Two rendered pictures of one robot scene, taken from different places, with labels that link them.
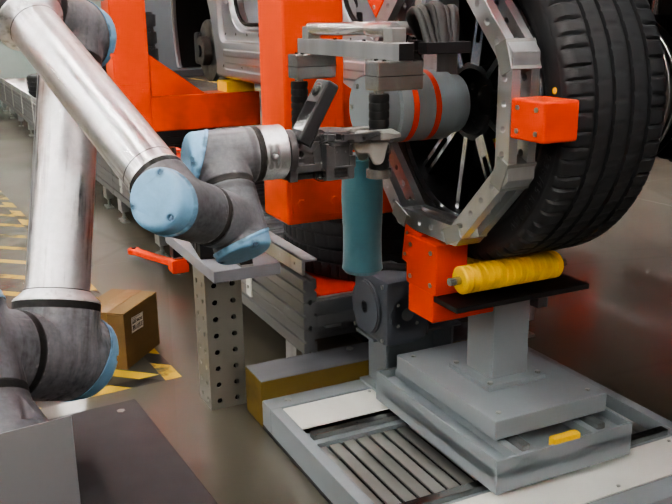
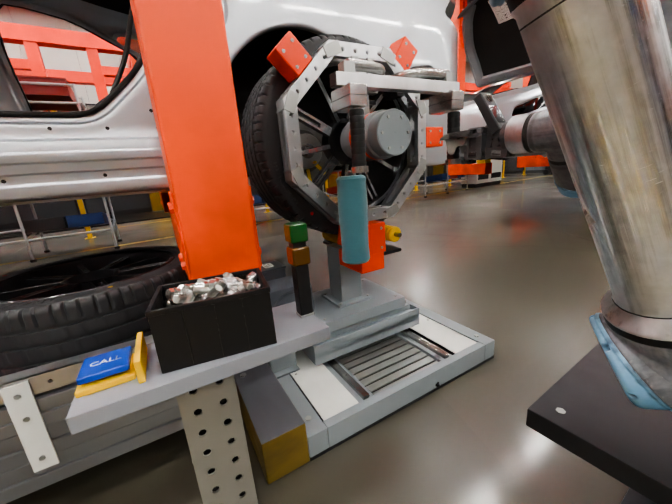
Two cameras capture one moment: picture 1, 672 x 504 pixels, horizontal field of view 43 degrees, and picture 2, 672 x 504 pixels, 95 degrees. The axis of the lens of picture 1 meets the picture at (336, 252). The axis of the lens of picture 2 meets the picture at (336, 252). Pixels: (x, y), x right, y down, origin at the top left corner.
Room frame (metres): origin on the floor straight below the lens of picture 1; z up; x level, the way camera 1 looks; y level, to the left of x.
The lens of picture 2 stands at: (1.89, 0.86, 0.76)
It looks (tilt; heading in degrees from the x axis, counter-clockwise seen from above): 15 degrees down; 267
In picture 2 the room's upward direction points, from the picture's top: 5 degrees counter-clockwise
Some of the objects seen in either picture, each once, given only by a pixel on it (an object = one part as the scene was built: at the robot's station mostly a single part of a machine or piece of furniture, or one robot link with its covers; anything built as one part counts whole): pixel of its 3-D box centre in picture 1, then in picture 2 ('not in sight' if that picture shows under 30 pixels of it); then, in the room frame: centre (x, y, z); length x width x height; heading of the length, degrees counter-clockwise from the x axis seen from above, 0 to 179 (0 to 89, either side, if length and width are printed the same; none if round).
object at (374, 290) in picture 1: (434, 317); (274, 308); (2.09, -0.26, 0.26); 0.42 x 0.18 x 0.35; 116
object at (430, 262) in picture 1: (451, 273); (360, 244); (1.74, -0.25, 0.48); 0.16 x 0.12 x 0.17; 116
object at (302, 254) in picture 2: not in sight; (298, 255); (1.94, 0.22, 0.59); 0.04 x 0.04 x 0.04; 26
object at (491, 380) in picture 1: (497, 333); (344, 276); (1.80, -0.37, 0.32); 0.40 x 0.30 x 0.28; 26
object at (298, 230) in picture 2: not in sight; (295, 232); (1.94, 0.22, 0.64); 0.04 x 0.04 x 0.04; 26
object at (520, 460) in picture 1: (494, 409); (347, 317); (1.80, -0.37, 0.13); 0.50 x 0.36 x 0.10; 26
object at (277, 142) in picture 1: (271, 152); (522, 134); (1.38, 0.10, 0.81); 0.10 x 0.05 x 0.09; 26
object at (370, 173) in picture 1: (378, 133); (453, 137); (1.47, -0.08, 0.83); 0.04 x 0.04 x 0.16
